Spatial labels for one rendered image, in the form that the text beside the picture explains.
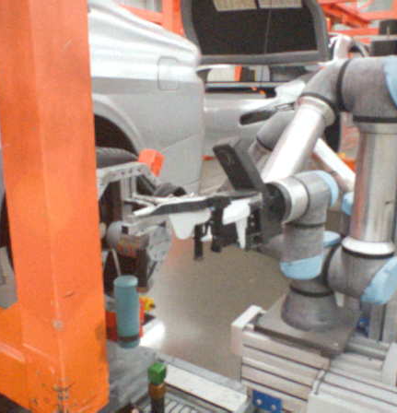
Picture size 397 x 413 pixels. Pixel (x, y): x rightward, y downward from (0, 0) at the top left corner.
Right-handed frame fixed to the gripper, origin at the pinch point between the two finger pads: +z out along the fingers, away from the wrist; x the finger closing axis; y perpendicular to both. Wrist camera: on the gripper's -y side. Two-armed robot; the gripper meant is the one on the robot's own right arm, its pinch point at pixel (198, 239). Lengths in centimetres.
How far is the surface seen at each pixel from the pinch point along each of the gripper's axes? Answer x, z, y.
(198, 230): 0.9, 1.4, 4.1
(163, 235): -6.0, 14.3, 4.5
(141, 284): 0.8, 35.4, -5.3
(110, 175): -20.3, 26.0, 27.2
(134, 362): -28, 9, -61
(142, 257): 1.3, 35.1, 4.0
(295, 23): -87, -304, 120
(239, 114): -100, -217, 35
